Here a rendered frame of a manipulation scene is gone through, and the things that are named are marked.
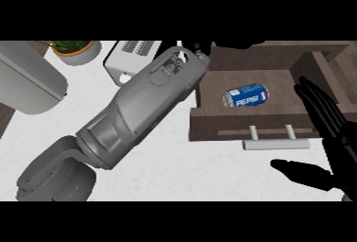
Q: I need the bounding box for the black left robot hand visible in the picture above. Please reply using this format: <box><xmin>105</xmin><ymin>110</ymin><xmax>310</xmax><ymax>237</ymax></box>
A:
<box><xmin>178</xmin><ymin>40</ymin><xmax>269</xmax><ymax>55</ymax></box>

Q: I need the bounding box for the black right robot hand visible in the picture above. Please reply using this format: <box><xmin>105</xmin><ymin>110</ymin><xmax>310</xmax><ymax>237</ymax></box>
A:
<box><xmin>269</xmin><ymin>76</ymin><xmax>357</xmax><ymax>202</ymax></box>

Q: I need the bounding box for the brown wooden drawer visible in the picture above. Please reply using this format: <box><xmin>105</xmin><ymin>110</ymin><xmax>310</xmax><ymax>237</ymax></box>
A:
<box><xmin>189</xmin><ymin>41</ymin><xmax>357</xmax><ymax>121</ymax></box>
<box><xmin>188</xmin><ymin>106</ymin><xmax>328</xmax><ymax>143</ymax></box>

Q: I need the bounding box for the blue soda can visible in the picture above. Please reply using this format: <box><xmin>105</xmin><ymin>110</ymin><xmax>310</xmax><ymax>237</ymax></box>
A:
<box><xmin>222</xmin><ymin>82</ymin><xmax>271</xmax><ymax>108</ymax></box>

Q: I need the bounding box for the brown wooden drawer front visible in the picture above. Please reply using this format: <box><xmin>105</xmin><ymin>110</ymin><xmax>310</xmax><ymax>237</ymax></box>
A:
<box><xmin>188</xmin><ymin>106</ymin><xmax>328</xmax><ymax>143</ymax></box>

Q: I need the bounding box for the brown wooden cabinet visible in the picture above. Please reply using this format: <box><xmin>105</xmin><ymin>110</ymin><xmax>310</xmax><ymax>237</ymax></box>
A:
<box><xmin>319</xmin><ymin>41</ymin><xmax>357</xmax><ymax>115</ymax></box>

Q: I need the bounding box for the white toaster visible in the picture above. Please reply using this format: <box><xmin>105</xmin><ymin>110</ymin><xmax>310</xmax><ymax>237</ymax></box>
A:
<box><xmin>104</xmin><ymin>40</ymin><xmax>166</xmax><ymax>88</ymax></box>

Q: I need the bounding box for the white plant pot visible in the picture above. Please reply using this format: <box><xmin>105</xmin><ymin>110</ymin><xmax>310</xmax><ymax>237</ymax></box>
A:
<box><xmin>52</xmin><ymin>40</ymin><xmax>104</xmax><ymax>67</ymax></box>

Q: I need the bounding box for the green plant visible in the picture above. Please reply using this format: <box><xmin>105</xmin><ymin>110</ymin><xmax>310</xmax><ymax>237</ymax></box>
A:
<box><xmin>36</xmin><ymin>40</ymin><xmax>95</xmax><ymax>55</ymax></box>

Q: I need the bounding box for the white drawer handle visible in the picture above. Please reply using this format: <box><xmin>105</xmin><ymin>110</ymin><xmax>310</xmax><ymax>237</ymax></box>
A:
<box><xmin>242</xmin><ymin>124</ymin><xmax>312</xmax><ymax>151</ymax></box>

